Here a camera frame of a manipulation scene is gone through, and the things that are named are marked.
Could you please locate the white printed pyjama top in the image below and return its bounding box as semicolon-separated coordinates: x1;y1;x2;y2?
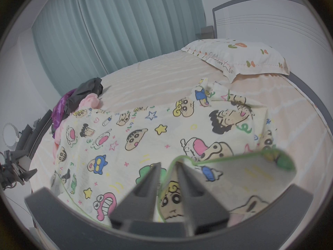
52;78;297;227

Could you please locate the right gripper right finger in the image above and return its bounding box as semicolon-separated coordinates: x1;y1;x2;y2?
175;161;230;236

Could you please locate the blue-green curtain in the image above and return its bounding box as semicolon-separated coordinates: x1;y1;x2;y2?
31;0;207;102

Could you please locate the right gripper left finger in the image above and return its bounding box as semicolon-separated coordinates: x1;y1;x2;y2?
110;162;162;230

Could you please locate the white printed pillow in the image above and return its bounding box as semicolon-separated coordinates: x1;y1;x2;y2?
181;39;290;83

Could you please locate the black garment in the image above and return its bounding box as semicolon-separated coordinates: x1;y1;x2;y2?
65;77;104;114

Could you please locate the grey bedside table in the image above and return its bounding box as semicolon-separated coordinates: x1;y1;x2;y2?
200;26;214;38

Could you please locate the bed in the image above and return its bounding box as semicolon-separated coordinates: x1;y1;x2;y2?
27;0;333;244

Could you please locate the pink garment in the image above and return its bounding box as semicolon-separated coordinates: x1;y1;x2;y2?
53;93;101;146

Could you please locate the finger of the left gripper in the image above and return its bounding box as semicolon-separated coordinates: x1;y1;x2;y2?
21;169;37;184

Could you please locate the purple garment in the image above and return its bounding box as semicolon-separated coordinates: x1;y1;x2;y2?
51;92;76;133

